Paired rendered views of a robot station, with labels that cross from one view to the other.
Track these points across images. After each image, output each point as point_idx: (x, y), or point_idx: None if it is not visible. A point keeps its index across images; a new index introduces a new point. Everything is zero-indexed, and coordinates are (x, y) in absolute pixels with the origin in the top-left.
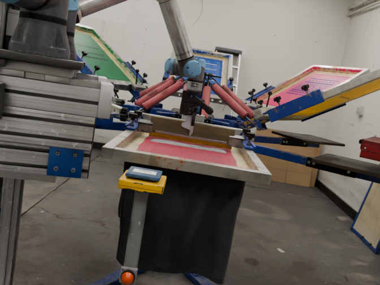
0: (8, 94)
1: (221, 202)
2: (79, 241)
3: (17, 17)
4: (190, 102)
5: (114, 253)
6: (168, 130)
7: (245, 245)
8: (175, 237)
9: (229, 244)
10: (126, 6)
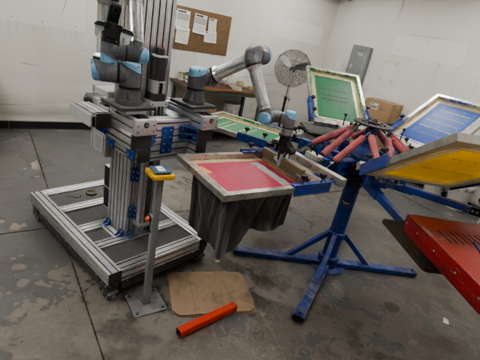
0: (111, 118)
1: (222, 207)
2: (279, 226)
3: (150, 82)
4: (281, 142)
5: (289, 243)
6: (269, 159)
7: (412, 296)
8: (206, 218)
9: (221, 235)
10: (465, 49)
